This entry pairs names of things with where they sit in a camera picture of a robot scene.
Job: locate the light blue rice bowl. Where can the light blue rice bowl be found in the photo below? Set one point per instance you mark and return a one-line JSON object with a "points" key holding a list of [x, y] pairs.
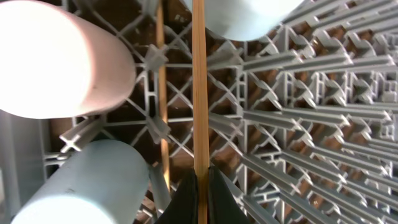
{"points": [[245, 20]]}

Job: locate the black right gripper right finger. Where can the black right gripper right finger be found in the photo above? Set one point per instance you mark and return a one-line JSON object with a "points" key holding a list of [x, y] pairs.
{"points": [[222, 207]]}

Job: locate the grey dishwasher rack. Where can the grey dishwasher rack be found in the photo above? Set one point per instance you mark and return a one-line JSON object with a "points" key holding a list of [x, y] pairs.
{"points": [[302, 121]]}

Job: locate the light blue cup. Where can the light blue cup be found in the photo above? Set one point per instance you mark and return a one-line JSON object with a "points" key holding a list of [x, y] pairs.
{"points": [[105, 182]]}

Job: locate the wooden chopstick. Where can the wooden chopstick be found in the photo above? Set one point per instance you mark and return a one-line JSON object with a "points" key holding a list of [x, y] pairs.
{"points": [[164, 146], [200, 108]]}

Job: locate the pink cup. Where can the pink cup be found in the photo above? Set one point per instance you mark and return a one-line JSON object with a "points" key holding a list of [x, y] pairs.
{"points": [[55, 64]]}

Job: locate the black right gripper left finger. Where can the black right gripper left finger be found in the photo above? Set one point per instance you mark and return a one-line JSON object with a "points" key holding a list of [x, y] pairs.
{"points": [[183, 208]]}

